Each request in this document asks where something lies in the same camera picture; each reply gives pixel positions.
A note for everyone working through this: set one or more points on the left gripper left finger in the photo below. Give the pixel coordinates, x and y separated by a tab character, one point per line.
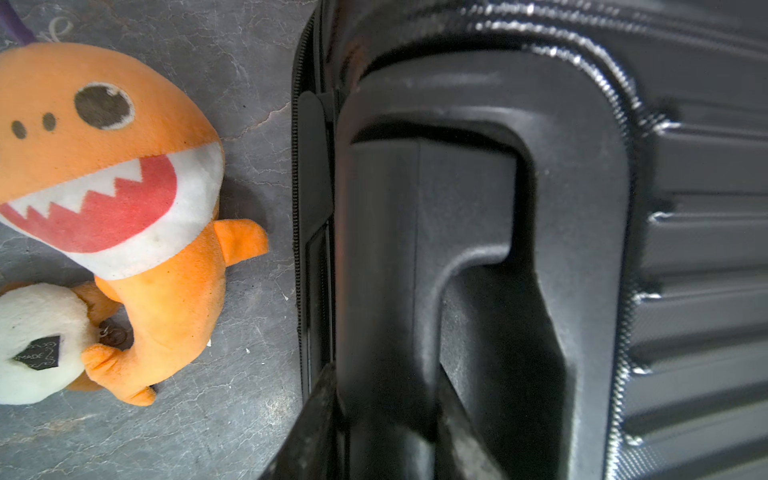
310	449

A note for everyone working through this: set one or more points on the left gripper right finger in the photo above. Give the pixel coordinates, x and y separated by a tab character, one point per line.
460	452

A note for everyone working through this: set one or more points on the black hard-shell suitcase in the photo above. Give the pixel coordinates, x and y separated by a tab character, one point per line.
563	204

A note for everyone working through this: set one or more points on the orange shark plush toy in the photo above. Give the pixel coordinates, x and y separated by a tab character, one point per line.
108	162

